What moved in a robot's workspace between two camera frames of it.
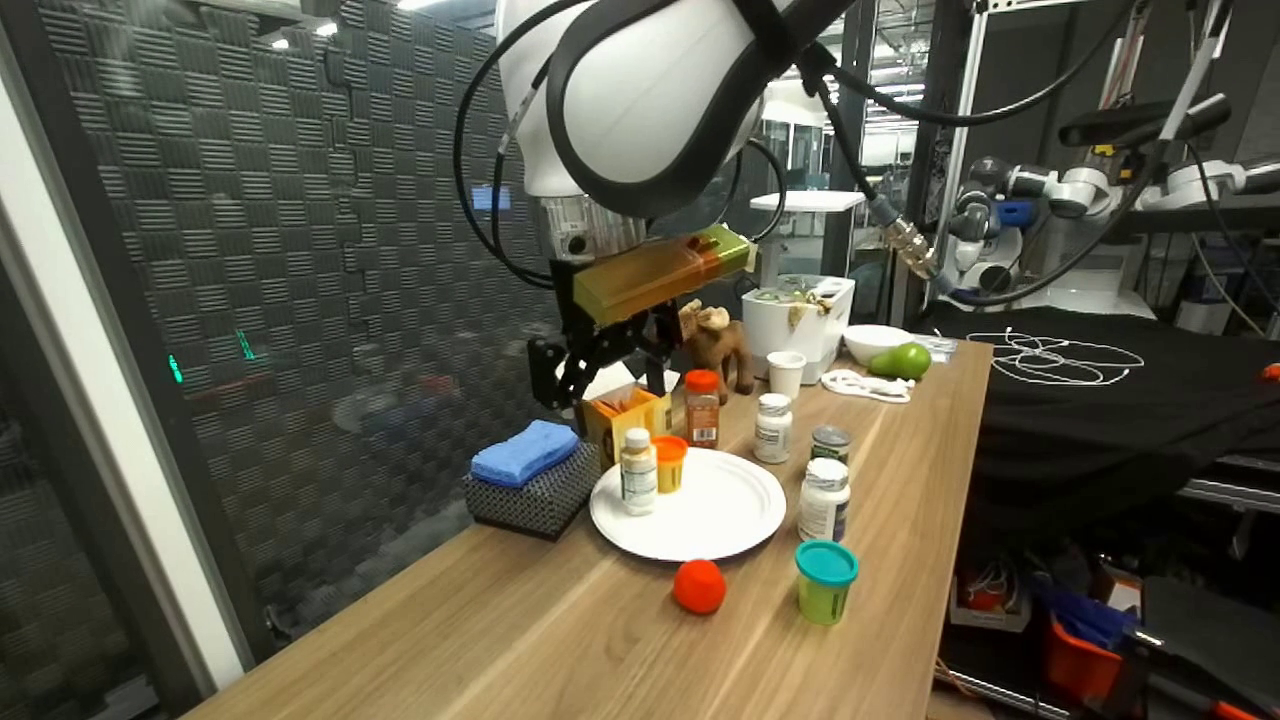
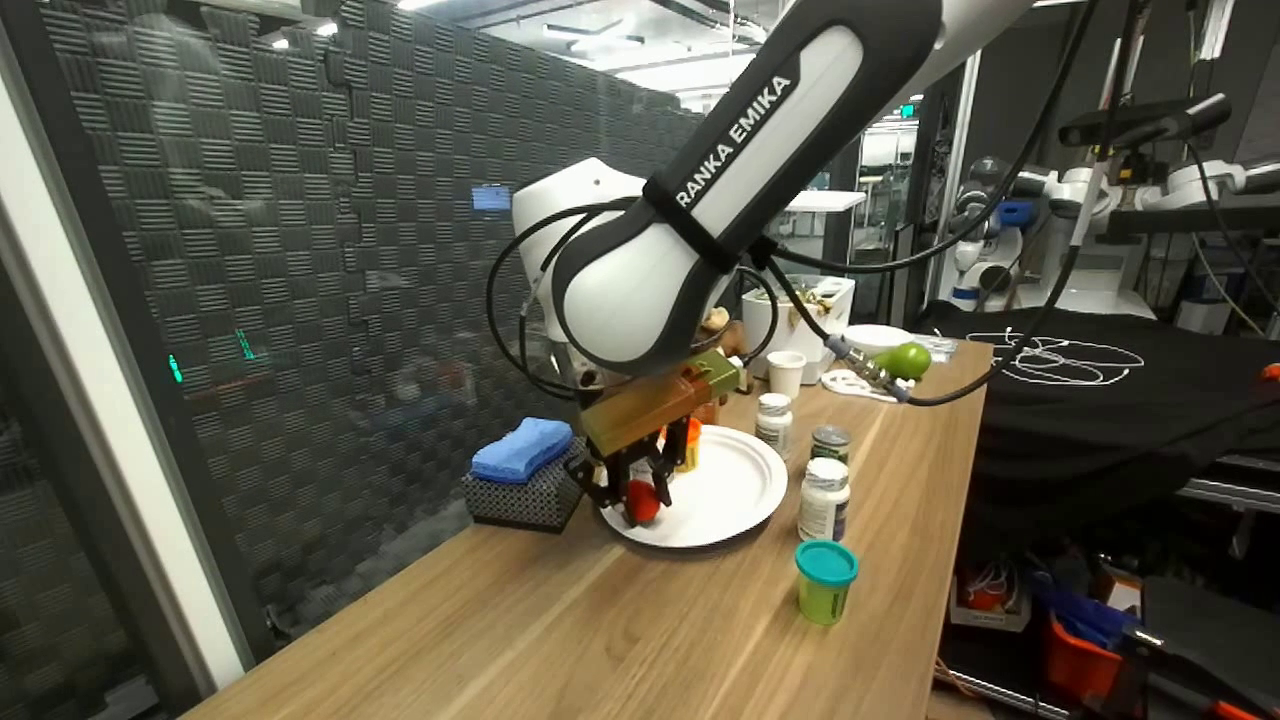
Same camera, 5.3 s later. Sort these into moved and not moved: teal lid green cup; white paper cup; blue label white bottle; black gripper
Moved: black gripper
Not moved: white paper cup; teal lid green cup; blue label white bottle
